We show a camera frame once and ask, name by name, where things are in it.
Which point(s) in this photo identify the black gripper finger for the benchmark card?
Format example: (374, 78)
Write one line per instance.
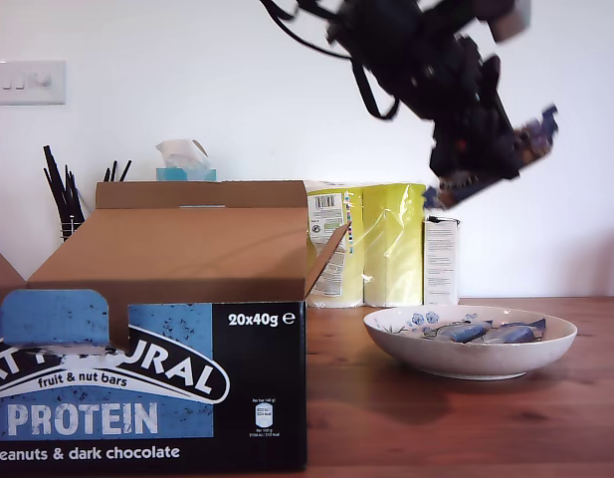
(461, 159)
(495, 134)

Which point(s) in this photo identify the blue protein snack bar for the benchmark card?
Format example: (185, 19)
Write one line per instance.
(535, 142)
(466, 333)
(515, 334)

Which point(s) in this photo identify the white printed small carton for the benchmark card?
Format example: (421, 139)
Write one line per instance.
(441, 264)

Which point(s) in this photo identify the white floral plate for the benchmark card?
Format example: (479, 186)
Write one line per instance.
(436, 358)

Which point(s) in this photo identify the turquoise patterned tissue box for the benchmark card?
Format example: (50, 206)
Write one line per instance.
(187, 175)

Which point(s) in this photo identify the snack bar carton box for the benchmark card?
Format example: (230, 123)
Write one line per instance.
(187, 259)

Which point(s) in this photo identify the yellow paper towel pack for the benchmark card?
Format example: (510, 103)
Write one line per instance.
(391, 249)

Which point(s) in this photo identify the white wall switch plate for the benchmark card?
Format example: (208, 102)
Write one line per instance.
(28, 94)

